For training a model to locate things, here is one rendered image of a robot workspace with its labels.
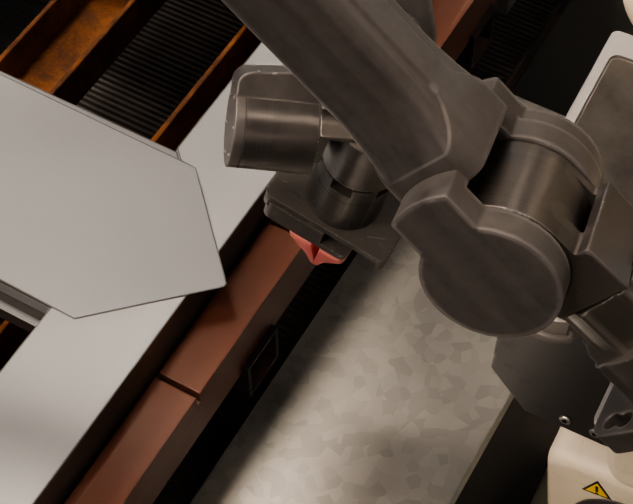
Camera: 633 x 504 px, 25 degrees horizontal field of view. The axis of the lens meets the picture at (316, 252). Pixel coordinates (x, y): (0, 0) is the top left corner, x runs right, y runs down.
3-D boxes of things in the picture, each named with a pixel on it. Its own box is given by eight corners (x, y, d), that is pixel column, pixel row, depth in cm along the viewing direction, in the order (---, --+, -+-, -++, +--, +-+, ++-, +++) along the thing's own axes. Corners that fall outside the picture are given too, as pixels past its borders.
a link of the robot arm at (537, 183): (647, 308, 74) (665, 238, 78) (513, 176, 71) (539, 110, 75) (518, 365, 81) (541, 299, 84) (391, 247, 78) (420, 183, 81)
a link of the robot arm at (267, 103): (428, 15, 94) (400, 3, 102) (251, -6, 92) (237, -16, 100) (403, 195, 97) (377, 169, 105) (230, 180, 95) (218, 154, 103)
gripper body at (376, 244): (378, 275, 107) (403, 227, 101) (259, 205, 108) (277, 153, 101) (416, 211, 110) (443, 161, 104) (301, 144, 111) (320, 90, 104)
